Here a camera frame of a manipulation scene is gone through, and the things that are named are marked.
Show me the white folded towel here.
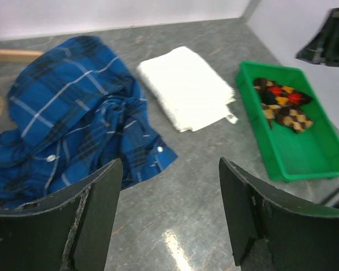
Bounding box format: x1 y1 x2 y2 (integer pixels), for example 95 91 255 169
137 46 238 133

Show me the wooden drying rack frame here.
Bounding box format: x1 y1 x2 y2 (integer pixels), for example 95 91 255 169
0 49 43 63

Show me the brown yellow argyle sock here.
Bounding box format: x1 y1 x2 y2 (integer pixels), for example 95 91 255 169
261 103 314 134

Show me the black red argyle sock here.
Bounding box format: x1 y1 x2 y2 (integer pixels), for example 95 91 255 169
258 86 313 107

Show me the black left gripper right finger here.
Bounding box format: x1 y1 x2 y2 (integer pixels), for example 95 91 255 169
219 158 339 270

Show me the blue plaid shirt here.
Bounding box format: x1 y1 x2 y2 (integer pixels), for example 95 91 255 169
0 36 177 209

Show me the green plastic tray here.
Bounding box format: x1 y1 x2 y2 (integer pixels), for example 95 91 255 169
236 61 339 182

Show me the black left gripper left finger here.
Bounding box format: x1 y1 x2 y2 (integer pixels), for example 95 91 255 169
0 159 123 270

